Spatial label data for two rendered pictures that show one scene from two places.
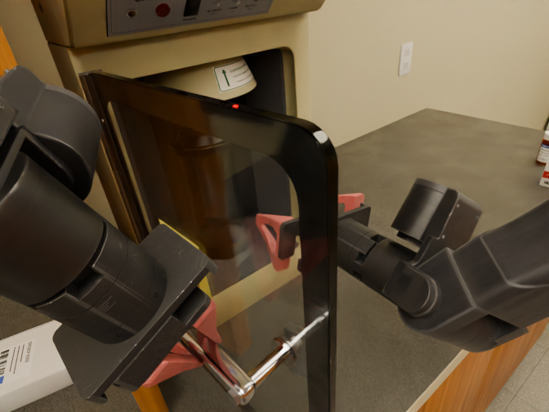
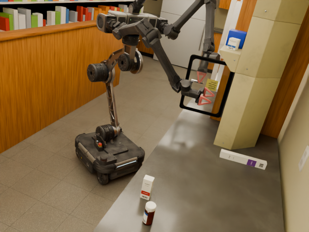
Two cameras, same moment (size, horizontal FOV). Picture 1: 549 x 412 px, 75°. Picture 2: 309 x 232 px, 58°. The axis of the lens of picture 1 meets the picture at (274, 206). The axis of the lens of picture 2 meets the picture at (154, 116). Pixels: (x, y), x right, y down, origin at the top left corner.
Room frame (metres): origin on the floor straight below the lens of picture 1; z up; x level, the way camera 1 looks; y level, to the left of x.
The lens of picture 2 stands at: (1.52, -1.35, 1.80)
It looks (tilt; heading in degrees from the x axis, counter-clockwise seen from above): 26 degrees down; 141
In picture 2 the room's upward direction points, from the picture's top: 11 degrees clockwise
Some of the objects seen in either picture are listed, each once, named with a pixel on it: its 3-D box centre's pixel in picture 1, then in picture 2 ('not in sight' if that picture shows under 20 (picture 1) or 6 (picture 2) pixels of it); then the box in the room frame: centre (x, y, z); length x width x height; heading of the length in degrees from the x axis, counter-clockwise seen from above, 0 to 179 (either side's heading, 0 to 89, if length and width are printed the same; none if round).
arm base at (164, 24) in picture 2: not in sight; (164, 27); (-0.37, 0.12, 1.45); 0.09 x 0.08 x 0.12; 95
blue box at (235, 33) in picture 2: not in sight; (236, 38); (0.39, 0.08, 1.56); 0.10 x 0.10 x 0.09; 35
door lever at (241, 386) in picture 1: (231, 346); not in sight; (0.19, 0.05, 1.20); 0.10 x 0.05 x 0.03; 41
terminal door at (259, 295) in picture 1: (212, 291); (206, 86); (0.26, 0.07, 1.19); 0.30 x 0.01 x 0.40; 41
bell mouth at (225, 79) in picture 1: (196, 71); not in sight; (0.57, 0.10, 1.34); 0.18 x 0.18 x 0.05
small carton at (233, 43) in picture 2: not in sight; (233, 43); (0.46, -0.01, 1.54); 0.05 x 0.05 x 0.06; 20
